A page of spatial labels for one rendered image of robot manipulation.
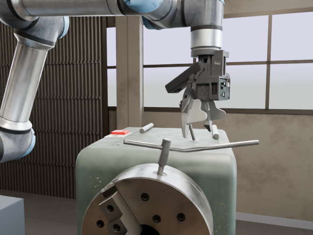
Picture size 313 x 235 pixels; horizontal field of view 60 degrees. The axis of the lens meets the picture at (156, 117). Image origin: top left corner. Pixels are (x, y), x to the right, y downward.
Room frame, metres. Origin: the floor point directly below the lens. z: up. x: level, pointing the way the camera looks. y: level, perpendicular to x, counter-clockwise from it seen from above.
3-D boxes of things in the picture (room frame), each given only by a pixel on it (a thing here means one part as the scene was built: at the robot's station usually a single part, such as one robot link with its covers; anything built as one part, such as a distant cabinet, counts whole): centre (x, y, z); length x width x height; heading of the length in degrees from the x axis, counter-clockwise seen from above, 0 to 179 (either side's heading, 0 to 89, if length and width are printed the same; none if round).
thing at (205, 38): (0.66, -0.12, 1.55); 0.08 x 0.08 x 0.05
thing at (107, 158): (1.04, -0.04, 1.06); 0.59 x 0.48 x 0.39; 169
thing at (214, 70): (0.65, -0.12, 1.46); 0.09 x 0.08 x 0.12; 55
